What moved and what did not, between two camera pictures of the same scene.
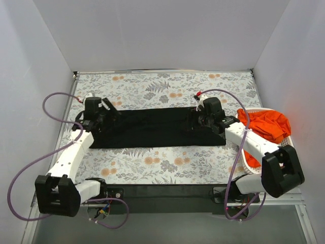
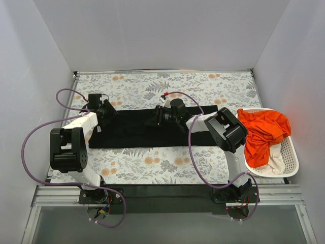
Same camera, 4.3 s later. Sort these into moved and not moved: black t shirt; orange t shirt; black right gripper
Moved: black right gripper
Not moved: orange t shirt; black t shirt
